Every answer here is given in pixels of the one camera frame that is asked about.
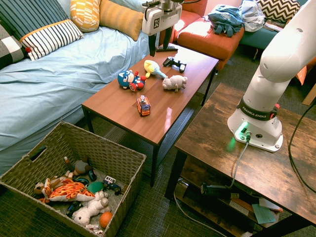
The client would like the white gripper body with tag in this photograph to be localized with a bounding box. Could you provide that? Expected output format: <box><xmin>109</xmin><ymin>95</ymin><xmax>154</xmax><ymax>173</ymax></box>
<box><xmin>142</xmin><ymin>0</ymin><xmax>183</xmax><ymax>36</ymax></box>

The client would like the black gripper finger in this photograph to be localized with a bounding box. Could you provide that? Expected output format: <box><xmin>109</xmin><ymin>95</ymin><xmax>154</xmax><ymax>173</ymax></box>
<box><xmin>149</xmin><ymin>33</ymin><xmax>157</xmax><ymax>57</ymax></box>
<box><xmin>162</xmin><ymin>26</ymin><xmax>174</xmax><ymax>51</ymax></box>

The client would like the orange toy car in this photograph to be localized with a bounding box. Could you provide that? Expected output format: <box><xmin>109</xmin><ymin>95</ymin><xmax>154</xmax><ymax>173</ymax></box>
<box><xmin>136</xmin><ymin>95</ymin><xmax>152</xmax><ymax>117</ymax></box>

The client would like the yellow and blue plush toy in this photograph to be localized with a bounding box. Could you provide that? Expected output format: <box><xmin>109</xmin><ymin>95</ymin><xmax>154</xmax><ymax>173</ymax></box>
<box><xmin>144</xmin><ymin>59</ymin><xmax>168</xmax><ymax>79</ymax></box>

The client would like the Captain America plush toy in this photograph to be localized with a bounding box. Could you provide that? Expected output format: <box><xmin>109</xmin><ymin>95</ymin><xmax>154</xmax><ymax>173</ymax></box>
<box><xmin>117</xmin><ymin>70</ymin><xmax>147</xmax><ymax>93</ymax></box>

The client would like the grey pig plush toy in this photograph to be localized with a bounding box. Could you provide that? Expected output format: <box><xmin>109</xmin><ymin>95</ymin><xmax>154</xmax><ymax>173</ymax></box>
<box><xmin>161</xmin><ymin>75</ymin><xmax>189</xmax><ymax>93</ymax></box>

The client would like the woven wicker basket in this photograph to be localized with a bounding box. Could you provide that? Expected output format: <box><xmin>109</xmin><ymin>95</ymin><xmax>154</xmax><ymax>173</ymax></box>
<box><xmin>0</xmin><ymin>120</ymin><xmax>147</xmax><ymax>237</ymax></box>

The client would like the grey brown plush toy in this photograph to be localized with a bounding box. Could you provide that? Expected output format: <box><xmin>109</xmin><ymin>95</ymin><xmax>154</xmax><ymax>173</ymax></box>
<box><xmin>63</xmin><ymin>156</ymin><xmax>93</xmax><ymax>176</ymax></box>

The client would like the blue white toy truck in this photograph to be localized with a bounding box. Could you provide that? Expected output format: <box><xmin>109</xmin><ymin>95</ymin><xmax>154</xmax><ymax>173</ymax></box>
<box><xmin>102</xmin><ymin>175</ymin><xmax>123</xmax><ymax>196</ymax></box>

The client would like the flame pattern plush toy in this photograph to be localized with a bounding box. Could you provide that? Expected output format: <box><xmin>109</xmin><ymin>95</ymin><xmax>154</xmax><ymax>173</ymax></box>
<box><xmin>41</xmin><ymin>178</ymin><xmax>96</xmax><ymax>203</ymax></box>

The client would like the small dark blue toy car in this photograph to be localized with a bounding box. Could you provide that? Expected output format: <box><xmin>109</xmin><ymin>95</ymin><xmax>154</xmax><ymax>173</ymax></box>
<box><xmin>66</xmin><ymin>200</ymin><xmax>84</xmax><ymax>218</ymax></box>

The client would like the brown striped plush toy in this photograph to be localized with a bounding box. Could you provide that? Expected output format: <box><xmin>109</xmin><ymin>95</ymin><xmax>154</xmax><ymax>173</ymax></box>
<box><xmin>34</xmin><ymin>175</ymin><xmax>74</xmax><ymax>196</ymax></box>

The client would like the small white red toy car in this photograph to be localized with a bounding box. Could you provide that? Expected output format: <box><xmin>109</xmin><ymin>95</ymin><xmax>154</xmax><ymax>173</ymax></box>
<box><xmin>85</xmin><ymin>223</ymin><xmax>105</xmax><ymax>235</ymax></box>

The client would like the black remote control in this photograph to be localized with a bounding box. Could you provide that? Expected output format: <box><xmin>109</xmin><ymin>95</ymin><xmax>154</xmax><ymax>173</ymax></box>
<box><xmin>155</xmin><ymin>45</ymin><xmax>179</xmax><ymax>53</ymax></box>

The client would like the black game controller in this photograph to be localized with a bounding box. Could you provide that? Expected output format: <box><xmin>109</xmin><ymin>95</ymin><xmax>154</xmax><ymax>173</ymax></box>
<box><xmin>162</xmin><ymin>56</ymin><xmax>187</xmax><ymax>74</ymax></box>

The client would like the orange upholstered ottoman sofa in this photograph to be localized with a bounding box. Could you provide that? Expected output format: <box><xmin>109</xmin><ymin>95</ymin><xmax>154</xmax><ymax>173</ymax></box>
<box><xmin>159</xmin><ymin>0</ymin><xmax>245</xmax><ymax>72</ymax></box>

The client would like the mustard orange pillow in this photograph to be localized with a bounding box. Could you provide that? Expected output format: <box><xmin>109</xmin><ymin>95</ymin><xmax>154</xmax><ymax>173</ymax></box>
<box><xmin>99</xmin><ymin>0</ymin><xmax>145</xmax><ymax>41</ymax></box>

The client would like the blue clothes pile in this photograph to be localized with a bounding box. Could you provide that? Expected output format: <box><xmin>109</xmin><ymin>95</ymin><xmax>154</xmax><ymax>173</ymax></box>
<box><xmin>207</xmin><ymin>4</ymin><xmax>244</xmax><ymax>38</ymax></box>

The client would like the yellow white patterned pillow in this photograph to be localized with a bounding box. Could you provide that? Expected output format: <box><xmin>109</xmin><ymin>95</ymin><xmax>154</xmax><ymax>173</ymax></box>
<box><xmin>70</xmin><ymin>0</ymin><xmax>102</xmax><ymax>34</ymax></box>

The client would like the light grey crumpled cloth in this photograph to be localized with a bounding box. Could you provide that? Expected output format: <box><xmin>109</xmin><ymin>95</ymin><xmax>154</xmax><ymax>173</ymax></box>
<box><xmin>240</xmin><ymin>0</ymin><xmax>266</xmax><ymax>33</ymax></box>

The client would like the teal sofa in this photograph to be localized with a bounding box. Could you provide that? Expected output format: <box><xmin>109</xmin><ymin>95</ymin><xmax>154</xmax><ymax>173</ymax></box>
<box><xmin>238</xmin><ymin>19</ymin><xmax>287</xmax><ymax>51</ymax></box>

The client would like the bed with light blue sheet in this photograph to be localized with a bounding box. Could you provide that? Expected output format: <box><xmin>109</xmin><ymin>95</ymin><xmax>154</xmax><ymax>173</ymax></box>
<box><xmin>0</xmin><ymin>0</ymin><xmax>161</xmax><ymax>173</ymax></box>

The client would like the white navy striped pillow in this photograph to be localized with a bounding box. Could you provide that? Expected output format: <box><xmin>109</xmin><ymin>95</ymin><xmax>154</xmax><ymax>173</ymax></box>
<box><xmin>19</xmin><ymin>19</ymin><xmax>85</xmax><ymax>61</ymax></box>

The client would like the rustic brown wooden table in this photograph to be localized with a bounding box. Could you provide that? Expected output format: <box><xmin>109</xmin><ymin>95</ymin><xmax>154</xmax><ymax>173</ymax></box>
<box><xmin>164</xmin><ymin>82</ymin><xmax>316</xmax><ymax>237</ymax></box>

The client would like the black white chevron pillow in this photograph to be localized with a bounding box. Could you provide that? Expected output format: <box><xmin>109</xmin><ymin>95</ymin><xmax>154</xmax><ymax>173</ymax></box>
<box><xmin>255</xmin><ymin>0</ymin><xmax>301</xmax><ymax>25</ymax></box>

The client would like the dark blue striped pillow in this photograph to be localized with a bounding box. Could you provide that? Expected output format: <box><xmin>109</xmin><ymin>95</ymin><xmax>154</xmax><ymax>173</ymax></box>
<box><xmin>0</xmin><ymin>0</ymin><xmax>70</xmax><ymax>41</ymax></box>

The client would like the orange cardboard piece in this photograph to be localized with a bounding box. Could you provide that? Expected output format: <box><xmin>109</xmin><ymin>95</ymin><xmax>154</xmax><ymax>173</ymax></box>
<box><xmin>296</xmin><ymin>64</ymin><xmax>309</xmax><ymax>86</ymax></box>

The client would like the black white checked pillow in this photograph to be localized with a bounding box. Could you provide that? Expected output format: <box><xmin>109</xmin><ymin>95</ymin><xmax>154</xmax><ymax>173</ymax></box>
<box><xmin>0</xmin><ymin>23</ymin><xmax>29</xmax><ymax>70</ymax></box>

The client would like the green ball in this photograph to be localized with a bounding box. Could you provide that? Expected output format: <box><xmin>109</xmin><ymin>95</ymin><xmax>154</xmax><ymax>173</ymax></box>
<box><xmin>86</xmin><ymin>181</ymin><xmax>105</xmax><ymax>195</ymax></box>

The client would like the light wooden furniture piece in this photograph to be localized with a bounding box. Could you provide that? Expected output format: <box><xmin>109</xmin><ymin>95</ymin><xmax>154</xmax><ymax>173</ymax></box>
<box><xmin>302</xmin><ymin>83</ymin><xmax>316</xmax><ymax>106</ymax></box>

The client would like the black power adapter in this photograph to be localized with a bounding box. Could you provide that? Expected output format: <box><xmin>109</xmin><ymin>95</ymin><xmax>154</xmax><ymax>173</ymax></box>
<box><xmin>200</xmin><ymin>182</ymin><xmax>233</xmax><ymax>198</ymax></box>

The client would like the white plush bear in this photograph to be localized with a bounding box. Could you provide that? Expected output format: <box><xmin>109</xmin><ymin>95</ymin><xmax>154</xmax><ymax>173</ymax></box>
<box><xmin>72</xmin><ymin>191</ymin><xmax>111</xmax><ymax>227</ymax></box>

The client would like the orange ball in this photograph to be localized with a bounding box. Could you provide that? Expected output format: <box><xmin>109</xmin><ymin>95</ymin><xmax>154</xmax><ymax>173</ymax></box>
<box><xmin>99</xmin><ymin>211</ymin><xmax>114</xmax><ymax>229</ymax></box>

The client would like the teal paper sheet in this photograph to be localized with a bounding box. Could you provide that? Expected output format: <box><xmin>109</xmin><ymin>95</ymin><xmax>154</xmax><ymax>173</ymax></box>
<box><xmin>251</xmin><ymin>203</ymin><xmax>277</xmax><ymax>225</ymax></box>

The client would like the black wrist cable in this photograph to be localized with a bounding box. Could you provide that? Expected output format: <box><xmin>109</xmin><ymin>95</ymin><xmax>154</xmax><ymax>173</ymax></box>
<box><xmin>144</xmin><ymin>0</ymin><xmax>161</xmax><ymax>16</ymax></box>

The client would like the wood coffee table black frame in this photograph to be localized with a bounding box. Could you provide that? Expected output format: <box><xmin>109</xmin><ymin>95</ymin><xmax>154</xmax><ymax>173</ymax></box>
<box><xmin>81</xmin><ymin>42</ymin><xmax>220</xmax><ymax>188</ymax></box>

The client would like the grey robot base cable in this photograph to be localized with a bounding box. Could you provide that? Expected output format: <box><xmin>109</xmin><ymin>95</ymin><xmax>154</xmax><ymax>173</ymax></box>
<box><xmin>226</xmin><ymin>140</ymin><xmax>250</xmax><ymax>190</ymax></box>

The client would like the white floor cable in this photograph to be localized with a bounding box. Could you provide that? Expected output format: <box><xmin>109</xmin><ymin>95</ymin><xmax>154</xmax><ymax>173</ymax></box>
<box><xmin>172</xmin><ymin>190</ymin><xmax>227</xmax><ymax>237</ymax></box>

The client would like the thick black cable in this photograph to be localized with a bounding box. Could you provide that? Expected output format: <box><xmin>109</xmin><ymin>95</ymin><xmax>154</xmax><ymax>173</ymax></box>
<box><xmin>288</xmin><ymin>100</ymin><xmax>316</xmax><ymax>194</ymax></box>

